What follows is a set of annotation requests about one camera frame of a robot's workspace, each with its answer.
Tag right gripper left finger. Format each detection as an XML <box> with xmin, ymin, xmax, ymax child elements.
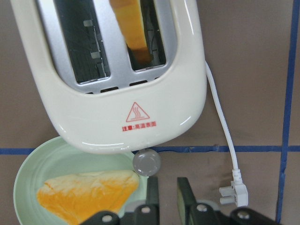
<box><xmin>121</xmin><ymin>177</ymin><xmax>159</xmax><ymax>225</ymax></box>

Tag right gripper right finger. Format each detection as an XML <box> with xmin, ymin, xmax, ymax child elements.
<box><xmin>177</xmin><ymin>177</ymin><xmax>219</xmax><ymax>225</ymax></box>

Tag white two-slot toaster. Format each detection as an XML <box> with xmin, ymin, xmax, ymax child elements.
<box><xmin>10</xmin><ymin>0</ymin><xmax>207</xmax><ymax>177</ymax></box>

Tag bread slice in toaster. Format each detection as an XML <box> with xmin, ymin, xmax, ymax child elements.
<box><xmin>109</xmin><ymin>0</ymin><xmax>152</xmax><ymax>65</ymax></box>

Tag triangular bread on plate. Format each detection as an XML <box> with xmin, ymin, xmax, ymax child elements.
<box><xmin>37</xmin><ymin>170</ymin><xmax>139</xmax><ymax>225</ymax></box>

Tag light green plate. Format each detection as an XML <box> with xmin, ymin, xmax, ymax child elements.
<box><xmin>13</xmin><ymin>137</ymin><xmax>134</xmax><ymax>225</ymax></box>

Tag white toaster power cable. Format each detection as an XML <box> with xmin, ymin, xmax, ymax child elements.
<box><xmin>204</xmin><ymin>61</ymin><xmax>248</xmax><ymax>207</ymax></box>

